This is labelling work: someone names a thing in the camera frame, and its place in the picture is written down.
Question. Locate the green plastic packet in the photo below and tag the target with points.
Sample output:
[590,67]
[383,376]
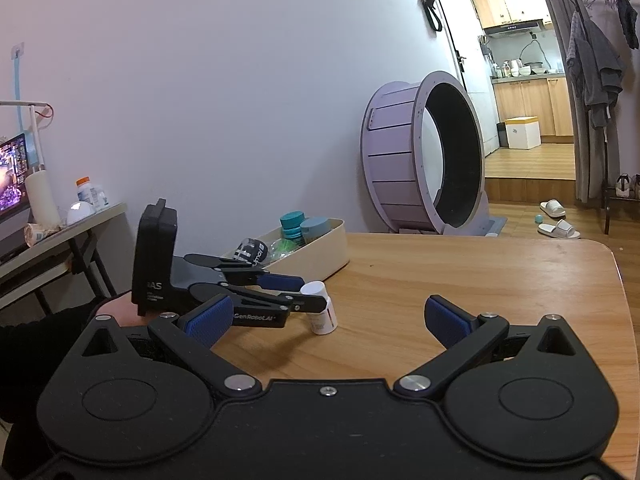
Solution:
[284,247]

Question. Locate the small white pill bottle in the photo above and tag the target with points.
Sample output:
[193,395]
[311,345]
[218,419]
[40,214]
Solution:
[322,320]

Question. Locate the kitchenware on counter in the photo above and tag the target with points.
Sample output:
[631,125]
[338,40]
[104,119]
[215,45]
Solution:
[525,69]

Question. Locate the grey curtain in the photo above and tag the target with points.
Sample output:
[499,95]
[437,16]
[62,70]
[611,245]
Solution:
[590,170]

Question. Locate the white door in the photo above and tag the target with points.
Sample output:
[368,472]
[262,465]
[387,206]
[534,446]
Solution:
[467,20]

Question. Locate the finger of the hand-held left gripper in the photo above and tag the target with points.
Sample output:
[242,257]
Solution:
[282,282]
[305,305]

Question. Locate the range hood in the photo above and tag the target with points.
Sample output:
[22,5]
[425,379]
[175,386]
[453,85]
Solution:
[512,27]

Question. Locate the small clear bottle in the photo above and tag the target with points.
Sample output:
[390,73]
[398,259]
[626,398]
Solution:
[101,197]

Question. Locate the computer monitor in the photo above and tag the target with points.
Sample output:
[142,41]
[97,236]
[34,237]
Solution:
[12,175]

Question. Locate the teal bottle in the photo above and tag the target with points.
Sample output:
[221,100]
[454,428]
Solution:
[292,225]

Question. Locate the orange capped bottle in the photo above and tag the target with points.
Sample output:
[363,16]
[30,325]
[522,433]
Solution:
[85,192]

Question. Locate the grey hanging hoodie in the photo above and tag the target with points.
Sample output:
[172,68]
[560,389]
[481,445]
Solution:
[595,75]

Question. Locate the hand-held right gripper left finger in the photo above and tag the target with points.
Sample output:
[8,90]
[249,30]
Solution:
[210,320]

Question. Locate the wooden kitchen base cabinets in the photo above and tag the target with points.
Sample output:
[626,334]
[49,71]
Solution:
[537,105]

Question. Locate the purple cat wheel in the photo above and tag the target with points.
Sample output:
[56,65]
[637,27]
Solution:
[395,160]

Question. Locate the row of shoes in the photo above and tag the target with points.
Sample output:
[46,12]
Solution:
[625,185]

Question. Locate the white foam box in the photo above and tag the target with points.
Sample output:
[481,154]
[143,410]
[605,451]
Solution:
[522,135]

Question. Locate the dark clear gyro ball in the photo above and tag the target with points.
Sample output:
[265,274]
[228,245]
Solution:
[252,255]

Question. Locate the cream plastic container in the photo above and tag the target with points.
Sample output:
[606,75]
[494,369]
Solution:
[320,255]

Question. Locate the dark hanging shorts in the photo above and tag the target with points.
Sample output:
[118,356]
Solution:
[629,20]

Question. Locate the grey folding desk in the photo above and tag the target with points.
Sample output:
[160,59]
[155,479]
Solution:
[100,215]

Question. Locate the person's left hand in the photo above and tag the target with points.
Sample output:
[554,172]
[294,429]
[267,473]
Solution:
[120,310]

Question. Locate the grey-blue capped bottle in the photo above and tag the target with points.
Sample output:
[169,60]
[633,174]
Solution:
[315,227]

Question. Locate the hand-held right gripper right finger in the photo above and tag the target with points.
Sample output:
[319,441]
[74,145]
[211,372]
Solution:
[447,322]

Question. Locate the lying paper cup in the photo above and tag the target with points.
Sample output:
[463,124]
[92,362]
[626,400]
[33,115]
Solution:
[40,234]

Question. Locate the person's left forearm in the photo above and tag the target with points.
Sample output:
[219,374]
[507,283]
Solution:
[40,350]

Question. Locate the black coat rack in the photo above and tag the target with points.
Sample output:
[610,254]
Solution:
[606,210]

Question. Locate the white paper roll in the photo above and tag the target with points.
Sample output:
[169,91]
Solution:
[42,200]

